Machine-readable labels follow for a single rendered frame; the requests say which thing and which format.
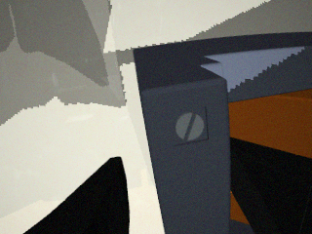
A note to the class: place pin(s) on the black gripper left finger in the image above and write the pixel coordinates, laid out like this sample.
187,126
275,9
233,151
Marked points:
99,206

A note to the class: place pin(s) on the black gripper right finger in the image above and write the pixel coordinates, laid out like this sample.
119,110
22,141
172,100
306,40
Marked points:
273,188

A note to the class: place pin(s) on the orange block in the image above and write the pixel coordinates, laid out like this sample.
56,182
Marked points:
279,121

